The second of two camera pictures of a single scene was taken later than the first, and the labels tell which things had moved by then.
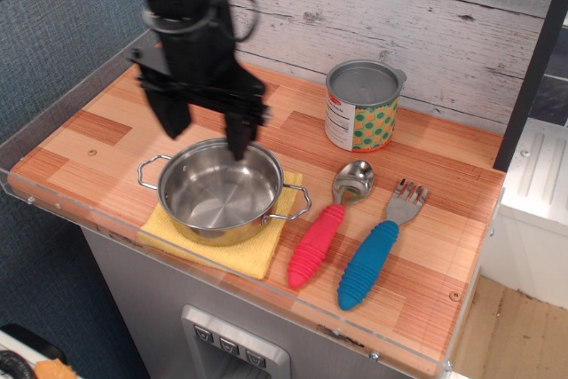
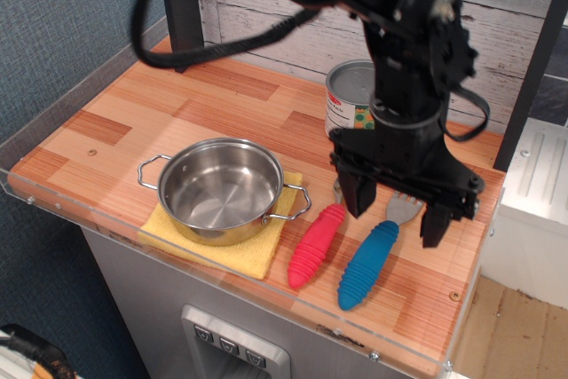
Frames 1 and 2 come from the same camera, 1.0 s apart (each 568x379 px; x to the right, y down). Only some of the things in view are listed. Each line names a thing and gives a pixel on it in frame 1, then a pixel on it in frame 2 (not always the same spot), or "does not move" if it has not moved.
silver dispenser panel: [217, 349] does not move
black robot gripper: [201, 67] → [414, 161]
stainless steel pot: [214, 200] does not move
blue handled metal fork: [369, 258] does not move
